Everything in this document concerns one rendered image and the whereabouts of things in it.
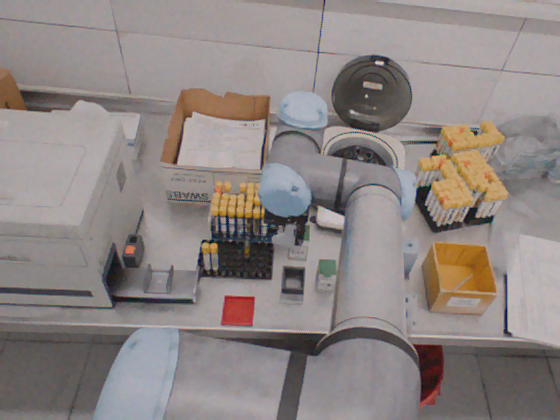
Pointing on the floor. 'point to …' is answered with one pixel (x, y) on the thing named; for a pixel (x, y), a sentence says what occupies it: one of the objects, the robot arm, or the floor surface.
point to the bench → (156, 131)
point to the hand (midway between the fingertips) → (299, 238)
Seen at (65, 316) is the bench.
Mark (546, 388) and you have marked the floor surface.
